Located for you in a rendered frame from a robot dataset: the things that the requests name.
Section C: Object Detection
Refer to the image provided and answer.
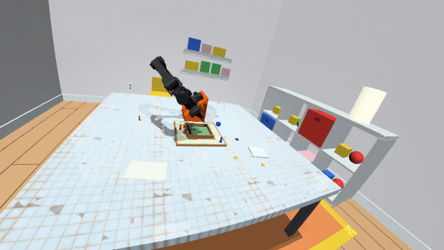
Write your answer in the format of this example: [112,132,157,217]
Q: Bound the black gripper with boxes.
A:
[185,95,202,118]

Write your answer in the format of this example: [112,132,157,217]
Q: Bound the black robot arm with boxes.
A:
[150,56,204,105]

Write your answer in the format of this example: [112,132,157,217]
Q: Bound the white flat sheet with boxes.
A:
[124,161,168,181]

